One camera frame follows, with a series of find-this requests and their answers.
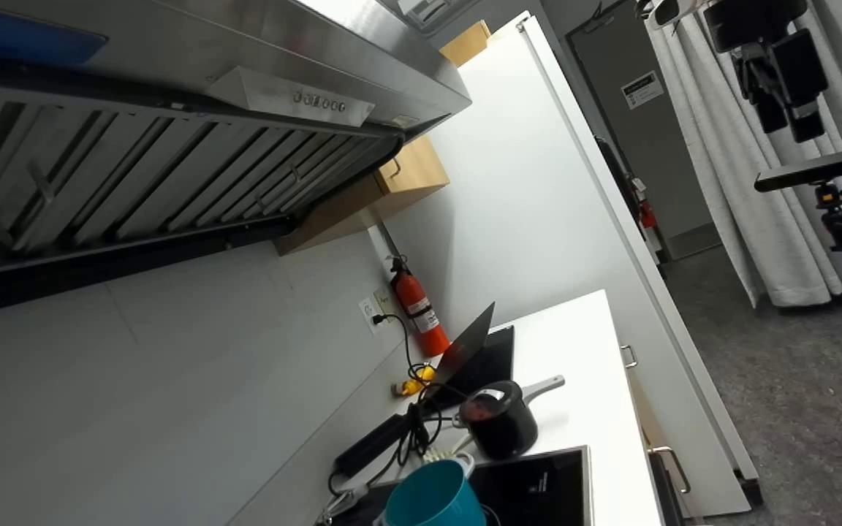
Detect black pot with grey handle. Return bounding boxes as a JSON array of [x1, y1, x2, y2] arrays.
[[455, 371, 571, 466]]

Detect stainless steel range hood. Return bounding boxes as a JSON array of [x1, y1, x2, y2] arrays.
[[0, 0, 474, 318]]

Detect white door sign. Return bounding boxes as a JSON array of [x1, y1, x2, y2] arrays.
[[619, 71, 667, 112]]

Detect teal pot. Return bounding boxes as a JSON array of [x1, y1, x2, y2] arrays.
[[372, 460, 503, 526]]

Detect black coiled cable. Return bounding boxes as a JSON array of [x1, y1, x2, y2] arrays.
[[394, 401, 449, 470]]

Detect small red fire extinguisher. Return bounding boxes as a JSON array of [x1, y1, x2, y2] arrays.
[[632, 175, 660, 236]]

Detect kitchen base cabinets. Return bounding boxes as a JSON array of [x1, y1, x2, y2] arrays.
[[511, 10, 766, 520]]

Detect black stereo camera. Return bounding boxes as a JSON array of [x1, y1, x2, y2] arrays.
[[750, 144, 842, 197]]

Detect built-in black oven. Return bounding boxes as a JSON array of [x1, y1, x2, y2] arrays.
[[645, 444, 702, 526]]

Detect yellow orange plug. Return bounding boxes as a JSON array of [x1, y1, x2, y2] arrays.
[[388, 363, 442, 401]]

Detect white curtains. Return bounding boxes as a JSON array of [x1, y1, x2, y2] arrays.
[[642, 0, 842, 314]]

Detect grey door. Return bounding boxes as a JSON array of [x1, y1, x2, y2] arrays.
[[565, 0, 724, 264]]

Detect black hanging equipment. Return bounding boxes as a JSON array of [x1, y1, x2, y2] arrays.
[[706, 0, 832, 144]]

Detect wall outlet with plug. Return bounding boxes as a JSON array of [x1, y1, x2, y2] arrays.
[[357, 295, 391, 334]]

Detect blue panel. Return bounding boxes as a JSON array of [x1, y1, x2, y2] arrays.
[[0, 0, 112, 71]]

